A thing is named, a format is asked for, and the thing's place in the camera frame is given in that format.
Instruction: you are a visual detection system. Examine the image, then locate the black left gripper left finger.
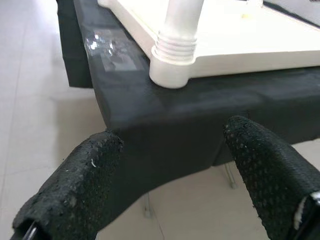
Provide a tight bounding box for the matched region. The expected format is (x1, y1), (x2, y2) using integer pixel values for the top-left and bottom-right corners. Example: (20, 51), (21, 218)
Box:
(11, 129), (125, 240)

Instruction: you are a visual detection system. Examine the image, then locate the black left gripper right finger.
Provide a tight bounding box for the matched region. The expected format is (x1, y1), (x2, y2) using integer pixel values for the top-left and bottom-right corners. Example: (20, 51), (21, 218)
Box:
(223, 115), (320, 240)

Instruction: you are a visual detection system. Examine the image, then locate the white plastic table leg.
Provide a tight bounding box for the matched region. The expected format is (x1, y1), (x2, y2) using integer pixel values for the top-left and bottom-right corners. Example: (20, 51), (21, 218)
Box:
(151, 0), (205, 68)

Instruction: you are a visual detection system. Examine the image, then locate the grey metal table leg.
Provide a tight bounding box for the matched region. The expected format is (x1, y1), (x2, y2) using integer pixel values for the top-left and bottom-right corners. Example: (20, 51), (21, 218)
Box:
(223, 163), (238, 190)
(143, 191), (154, 220)

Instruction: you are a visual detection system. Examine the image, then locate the black tablecloth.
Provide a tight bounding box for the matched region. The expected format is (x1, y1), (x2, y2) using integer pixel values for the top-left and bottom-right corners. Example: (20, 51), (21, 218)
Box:
(56, 0), (320, 201)

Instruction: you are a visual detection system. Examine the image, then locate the white plastic table top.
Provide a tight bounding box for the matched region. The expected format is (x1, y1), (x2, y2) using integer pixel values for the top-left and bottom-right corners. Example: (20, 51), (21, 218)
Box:
(96, 0), (320, 90)

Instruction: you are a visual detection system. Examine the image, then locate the clear tape patch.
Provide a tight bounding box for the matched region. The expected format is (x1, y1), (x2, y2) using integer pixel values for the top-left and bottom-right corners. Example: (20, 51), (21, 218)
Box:
(84, 28), (141, 73)

